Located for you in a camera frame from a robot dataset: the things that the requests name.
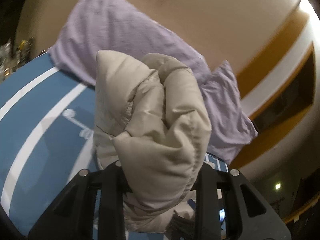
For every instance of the lavender pillow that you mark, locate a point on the lavender pillow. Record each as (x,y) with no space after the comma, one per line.
(95,25)
(231,127)

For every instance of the beige puffer jacket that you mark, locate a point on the beige puffer jacket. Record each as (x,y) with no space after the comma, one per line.
(150,116)

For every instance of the blue white striped bed sheet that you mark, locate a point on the blue white striped bed sheet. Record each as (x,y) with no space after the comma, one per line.
(46,138)

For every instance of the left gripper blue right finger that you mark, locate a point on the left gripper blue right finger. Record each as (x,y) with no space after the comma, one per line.
(228,206)

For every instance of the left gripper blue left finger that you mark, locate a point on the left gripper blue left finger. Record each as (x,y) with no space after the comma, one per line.
(71,213)

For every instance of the right lavender pillow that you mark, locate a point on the right lavender pillow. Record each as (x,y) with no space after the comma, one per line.
(231,127)

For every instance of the left lavender pillow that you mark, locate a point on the left lavender pillow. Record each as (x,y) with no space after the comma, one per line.
(95,25)

